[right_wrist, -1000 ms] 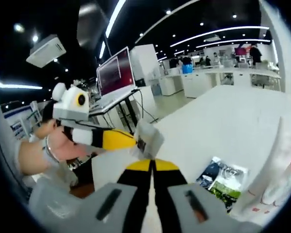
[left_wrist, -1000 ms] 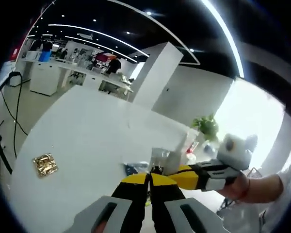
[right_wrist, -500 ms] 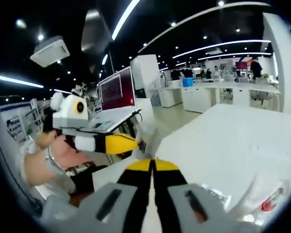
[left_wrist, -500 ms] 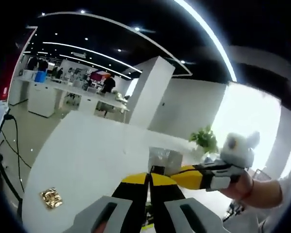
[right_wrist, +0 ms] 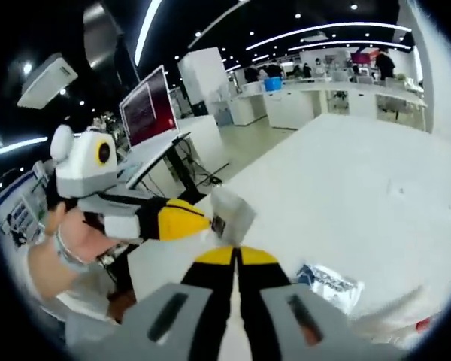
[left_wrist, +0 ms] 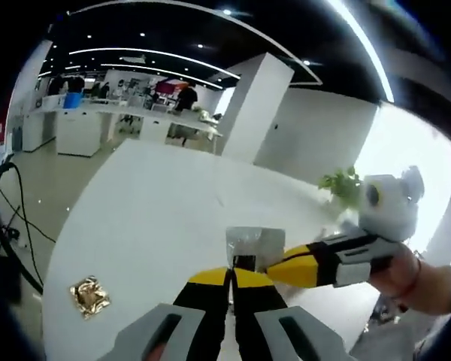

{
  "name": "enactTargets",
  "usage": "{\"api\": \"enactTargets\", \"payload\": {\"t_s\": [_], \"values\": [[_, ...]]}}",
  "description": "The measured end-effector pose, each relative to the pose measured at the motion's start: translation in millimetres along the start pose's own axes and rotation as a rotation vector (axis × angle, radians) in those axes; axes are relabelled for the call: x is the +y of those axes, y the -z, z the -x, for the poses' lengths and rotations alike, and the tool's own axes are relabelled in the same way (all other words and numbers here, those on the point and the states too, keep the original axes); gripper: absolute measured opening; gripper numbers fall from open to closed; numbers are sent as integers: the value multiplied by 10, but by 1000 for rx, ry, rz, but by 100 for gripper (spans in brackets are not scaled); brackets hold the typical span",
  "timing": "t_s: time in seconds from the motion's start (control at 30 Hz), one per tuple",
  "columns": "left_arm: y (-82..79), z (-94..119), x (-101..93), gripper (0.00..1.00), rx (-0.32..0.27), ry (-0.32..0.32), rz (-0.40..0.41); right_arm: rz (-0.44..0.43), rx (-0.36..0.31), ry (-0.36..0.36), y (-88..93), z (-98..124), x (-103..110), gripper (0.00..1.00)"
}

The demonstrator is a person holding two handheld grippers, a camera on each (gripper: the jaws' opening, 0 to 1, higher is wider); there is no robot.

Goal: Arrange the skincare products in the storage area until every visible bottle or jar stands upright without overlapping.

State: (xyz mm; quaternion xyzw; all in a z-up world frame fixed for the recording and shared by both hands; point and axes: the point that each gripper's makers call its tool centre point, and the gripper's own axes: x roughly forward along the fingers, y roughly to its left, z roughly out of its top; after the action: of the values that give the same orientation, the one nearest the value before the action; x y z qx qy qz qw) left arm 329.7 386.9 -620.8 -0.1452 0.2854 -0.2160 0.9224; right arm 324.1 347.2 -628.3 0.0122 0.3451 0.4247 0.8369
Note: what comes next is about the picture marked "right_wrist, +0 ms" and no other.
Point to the round ceiling spotlights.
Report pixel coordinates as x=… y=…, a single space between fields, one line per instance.
x=296 y=16

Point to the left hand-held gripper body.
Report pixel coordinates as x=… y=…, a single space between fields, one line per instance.
x=79 y=165

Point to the pale blue face mask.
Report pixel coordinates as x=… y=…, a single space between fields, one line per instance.
x=70 y=257

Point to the blue bin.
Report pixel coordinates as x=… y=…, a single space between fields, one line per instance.
x=272 y=84

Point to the clear plastic wrapper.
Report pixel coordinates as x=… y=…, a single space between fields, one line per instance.
x=327 y=287

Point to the person's left hand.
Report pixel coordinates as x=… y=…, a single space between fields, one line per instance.
x=90 y=244

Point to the blue white signboard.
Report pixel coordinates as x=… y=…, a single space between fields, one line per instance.
x=20 y=214

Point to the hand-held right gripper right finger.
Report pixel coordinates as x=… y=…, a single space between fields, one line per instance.
x=338 y=334

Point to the pink display screen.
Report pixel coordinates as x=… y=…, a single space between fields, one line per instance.
x=361 y=58

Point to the white ceiling air conditioner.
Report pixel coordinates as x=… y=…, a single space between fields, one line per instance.
x=47 y=80

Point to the white laptop red screen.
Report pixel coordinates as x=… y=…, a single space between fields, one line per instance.
x=150 y=105

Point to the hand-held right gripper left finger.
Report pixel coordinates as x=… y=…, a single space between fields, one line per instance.
x=135 y=327

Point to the ceiling light strips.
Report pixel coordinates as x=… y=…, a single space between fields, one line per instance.
x=146 y=30

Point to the clear skincare sachet blue label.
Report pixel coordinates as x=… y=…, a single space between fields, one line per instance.
x=235 y=214

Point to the person's head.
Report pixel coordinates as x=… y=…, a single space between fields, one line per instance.
x=56 y=205

